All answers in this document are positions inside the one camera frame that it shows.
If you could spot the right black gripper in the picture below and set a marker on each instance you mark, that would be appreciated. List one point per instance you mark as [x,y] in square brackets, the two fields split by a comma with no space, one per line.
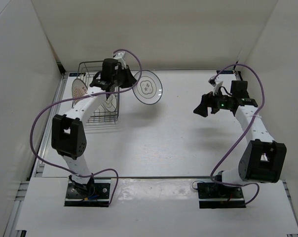
[207,100]

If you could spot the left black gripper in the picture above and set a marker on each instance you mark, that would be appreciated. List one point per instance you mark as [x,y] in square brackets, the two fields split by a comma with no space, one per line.
[130,79]

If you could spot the white plate dark rim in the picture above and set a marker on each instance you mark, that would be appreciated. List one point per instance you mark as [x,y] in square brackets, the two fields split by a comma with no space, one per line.
[110,105]

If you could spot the orange sunburst pattern plate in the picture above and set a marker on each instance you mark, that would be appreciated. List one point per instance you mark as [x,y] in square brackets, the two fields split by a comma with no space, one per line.
[79,89]

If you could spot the white plate green rim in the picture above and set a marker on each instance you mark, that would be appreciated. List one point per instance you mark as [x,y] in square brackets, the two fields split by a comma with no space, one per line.
[149,89]

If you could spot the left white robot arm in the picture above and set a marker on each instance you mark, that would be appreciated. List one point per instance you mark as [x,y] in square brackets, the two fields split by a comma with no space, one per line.
[68,136]

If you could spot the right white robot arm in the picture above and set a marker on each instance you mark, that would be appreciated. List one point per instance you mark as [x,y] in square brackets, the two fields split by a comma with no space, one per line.
[263,159]

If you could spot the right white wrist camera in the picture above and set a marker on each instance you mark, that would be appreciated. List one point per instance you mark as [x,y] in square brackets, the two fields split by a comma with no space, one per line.
[216,83]

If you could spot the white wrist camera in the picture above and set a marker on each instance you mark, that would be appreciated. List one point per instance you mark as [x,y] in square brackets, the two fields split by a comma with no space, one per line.
[216,83]
[120,57]

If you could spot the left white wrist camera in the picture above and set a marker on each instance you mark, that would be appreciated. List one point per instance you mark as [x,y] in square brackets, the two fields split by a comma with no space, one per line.
[120,57]

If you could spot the metal wire dish rack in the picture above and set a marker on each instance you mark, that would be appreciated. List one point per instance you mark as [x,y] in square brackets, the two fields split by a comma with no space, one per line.
[86,71]

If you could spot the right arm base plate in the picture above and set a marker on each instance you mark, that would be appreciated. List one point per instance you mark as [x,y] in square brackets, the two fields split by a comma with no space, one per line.
[216,196]

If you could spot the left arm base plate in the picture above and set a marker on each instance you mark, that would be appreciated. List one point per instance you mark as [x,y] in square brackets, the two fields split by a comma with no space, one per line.
[97,196]

